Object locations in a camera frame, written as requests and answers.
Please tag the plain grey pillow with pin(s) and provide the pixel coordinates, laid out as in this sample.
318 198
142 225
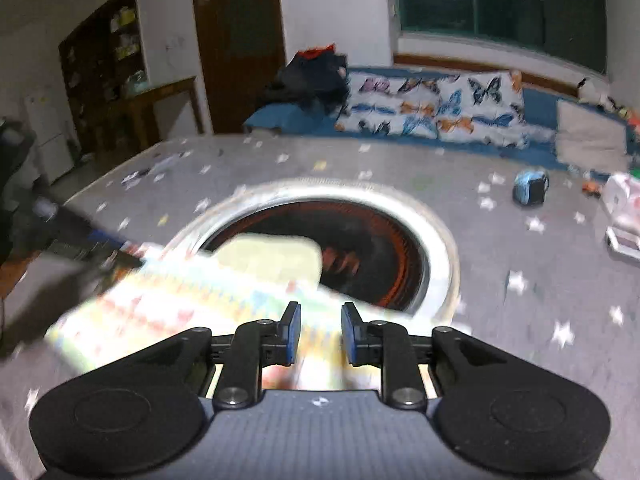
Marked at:
592 132

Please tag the wall shelf with packets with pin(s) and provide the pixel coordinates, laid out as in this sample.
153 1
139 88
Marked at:
100 60

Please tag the wooden side table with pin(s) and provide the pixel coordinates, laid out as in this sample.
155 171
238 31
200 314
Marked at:
160 91

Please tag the yellow printed baby pants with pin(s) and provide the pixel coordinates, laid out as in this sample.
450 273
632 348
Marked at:
175 300

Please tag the white tissue box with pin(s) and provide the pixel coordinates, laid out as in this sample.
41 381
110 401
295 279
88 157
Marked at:
622 195

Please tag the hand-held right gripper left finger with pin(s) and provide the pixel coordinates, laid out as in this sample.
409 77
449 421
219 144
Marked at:
291 332

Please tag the red garment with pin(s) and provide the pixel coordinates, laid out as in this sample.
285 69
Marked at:
316 52

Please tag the wooden sofa back rail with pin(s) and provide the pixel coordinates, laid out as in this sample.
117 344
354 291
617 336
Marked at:
450 64

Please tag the round black table cooktop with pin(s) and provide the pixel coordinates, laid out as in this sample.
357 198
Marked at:
380 255

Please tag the green-framed window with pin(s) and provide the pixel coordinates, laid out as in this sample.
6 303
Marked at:
500 5

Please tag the black and white plush toy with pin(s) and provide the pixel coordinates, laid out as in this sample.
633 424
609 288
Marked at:
595 92

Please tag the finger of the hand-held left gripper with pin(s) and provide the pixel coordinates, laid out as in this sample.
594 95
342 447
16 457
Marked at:
50 300
95 240

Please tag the blue sofa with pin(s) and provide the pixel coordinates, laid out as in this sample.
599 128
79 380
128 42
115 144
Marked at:
290 117

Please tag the small blue tape dispenser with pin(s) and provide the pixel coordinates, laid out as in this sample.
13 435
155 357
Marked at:
530 187

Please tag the butterfly print pillow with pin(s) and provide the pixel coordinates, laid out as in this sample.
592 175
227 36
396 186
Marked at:
480 110
385 110

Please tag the flat white device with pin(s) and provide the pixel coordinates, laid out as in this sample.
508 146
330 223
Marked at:
625 242

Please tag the small orange toy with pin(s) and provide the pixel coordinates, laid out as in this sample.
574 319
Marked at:
591 188

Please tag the pile of dark clothes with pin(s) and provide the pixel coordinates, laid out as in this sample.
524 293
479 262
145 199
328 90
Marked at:
310 80

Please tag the grey star-print tablecloth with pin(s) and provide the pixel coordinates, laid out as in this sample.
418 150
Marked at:
525 310

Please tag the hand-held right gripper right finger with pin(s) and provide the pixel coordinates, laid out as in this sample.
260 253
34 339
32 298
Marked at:
350 332

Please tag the dark wooden door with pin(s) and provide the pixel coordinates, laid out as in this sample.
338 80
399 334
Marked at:
235 45

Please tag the white cabinet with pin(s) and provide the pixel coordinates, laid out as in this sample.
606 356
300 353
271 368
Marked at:
47 140

